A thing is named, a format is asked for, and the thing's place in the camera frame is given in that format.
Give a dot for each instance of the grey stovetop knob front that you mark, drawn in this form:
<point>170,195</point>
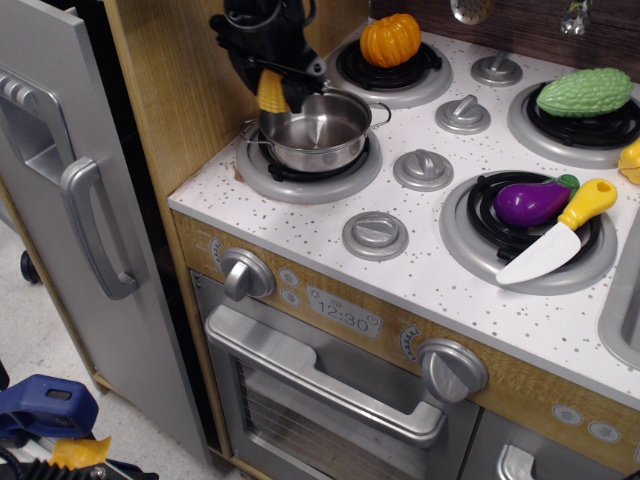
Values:
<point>375,236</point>

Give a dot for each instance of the hanging metal utensil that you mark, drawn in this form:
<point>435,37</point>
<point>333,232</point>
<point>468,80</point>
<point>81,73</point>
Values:
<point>576,18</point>

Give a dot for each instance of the yellow handled toy knife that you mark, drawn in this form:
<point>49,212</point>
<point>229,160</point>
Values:
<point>561,243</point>

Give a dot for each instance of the orange toy pumpkin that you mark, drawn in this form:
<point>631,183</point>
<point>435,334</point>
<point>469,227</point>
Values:
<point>391,41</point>

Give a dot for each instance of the stove burner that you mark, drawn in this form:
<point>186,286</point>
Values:
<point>588,143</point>
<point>423,78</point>
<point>257,167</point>
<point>482,243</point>

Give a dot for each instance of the front right stove burner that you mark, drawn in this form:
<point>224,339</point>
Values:
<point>482,243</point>

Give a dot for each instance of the blue clamp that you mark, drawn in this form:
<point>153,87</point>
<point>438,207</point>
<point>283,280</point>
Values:
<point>47,407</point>

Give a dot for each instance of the front left stove burner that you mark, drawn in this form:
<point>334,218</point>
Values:
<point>257,167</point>

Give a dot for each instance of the green toy bitter gourd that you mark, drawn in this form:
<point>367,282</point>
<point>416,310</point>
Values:
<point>586,93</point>

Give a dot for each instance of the grey toy sink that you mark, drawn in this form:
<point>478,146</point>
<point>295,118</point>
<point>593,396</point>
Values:
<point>618,326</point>

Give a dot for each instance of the purple toy eggplant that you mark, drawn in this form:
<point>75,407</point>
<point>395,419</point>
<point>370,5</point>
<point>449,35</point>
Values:
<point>533,204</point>

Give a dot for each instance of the right oven dial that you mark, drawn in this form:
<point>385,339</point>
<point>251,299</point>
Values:
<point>450,371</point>

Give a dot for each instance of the grey stovetop knob back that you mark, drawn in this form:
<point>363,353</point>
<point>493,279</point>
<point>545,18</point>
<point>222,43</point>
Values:
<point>497,70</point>

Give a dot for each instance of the yellow tape piece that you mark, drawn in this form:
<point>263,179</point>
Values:
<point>79,453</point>

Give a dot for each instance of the left oven dial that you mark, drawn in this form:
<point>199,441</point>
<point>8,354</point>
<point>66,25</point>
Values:
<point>246,275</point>

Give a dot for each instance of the grey toy fridge door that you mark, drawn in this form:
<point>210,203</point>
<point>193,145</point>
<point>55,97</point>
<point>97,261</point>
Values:
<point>63,97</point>

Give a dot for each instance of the yellow toy pepper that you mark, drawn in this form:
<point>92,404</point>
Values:
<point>629,162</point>

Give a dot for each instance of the black caster wheel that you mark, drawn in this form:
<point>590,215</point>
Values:
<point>28,269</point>

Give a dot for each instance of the back right stove burner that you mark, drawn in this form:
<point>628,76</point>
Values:
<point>588,143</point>

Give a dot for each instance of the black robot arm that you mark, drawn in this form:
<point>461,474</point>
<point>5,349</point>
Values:
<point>250,13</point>

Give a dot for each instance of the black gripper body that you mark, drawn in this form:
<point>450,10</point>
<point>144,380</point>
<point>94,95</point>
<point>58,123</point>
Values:
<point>275,44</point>

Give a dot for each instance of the back left stove burner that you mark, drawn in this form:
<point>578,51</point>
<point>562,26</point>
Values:
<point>423,78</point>

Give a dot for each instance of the oven dial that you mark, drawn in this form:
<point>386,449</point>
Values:
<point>450,371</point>
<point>246,275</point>

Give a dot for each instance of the hanging metal ladle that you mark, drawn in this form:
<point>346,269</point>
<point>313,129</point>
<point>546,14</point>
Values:
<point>471,12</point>

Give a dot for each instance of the grey stovetop knob middle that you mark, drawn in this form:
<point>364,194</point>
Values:
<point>423,171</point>

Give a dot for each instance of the small steel pan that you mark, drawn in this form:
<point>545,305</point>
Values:
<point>327,134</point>

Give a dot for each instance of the yellow toy corn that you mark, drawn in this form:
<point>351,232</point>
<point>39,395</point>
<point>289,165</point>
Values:
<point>270,93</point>

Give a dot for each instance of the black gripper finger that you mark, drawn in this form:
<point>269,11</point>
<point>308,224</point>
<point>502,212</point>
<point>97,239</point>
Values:
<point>249,72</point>
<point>298,86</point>

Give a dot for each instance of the grey oven door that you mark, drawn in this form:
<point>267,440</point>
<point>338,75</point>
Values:
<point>300,403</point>

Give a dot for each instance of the grey stovetop knob upper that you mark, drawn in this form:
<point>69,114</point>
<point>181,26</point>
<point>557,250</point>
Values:
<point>463,117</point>

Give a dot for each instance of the grey lower cabinet door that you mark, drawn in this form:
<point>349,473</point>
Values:
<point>502,449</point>

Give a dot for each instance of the grey fridge door handle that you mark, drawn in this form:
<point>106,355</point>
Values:
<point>97,204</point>

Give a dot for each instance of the grey stovetop knob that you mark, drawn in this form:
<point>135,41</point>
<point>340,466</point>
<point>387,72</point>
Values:
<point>375,236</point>
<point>463,117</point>
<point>423,171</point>
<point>497,70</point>

